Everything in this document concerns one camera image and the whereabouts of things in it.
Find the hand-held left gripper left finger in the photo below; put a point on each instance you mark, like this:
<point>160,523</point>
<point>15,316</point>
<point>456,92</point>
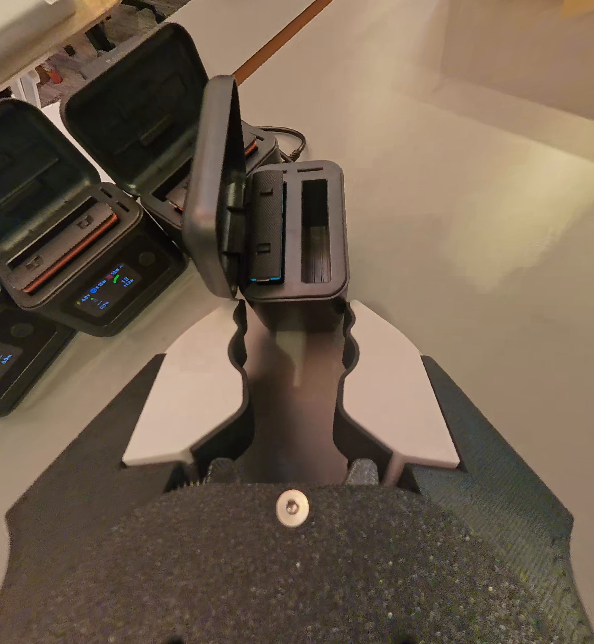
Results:
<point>191,392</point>

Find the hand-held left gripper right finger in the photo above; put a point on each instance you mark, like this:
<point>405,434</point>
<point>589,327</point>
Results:
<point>403,392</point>

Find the wooden sign board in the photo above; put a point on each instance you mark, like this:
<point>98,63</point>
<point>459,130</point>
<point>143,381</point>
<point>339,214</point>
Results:
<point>101,15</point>

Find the blue-edged black battery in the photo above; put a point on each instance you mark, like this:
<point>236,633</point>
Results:
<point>267,231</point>

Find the red-edged black battery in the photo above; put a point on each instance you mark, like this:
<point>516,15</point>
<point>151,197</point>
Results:
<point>71,252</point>
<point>250,147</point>

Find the black battery charger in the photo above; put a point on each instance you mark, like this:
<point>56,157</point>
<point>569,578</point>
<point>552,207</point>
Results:
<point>126,101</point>
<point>126,292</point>
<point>212,181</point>
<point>15,372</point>

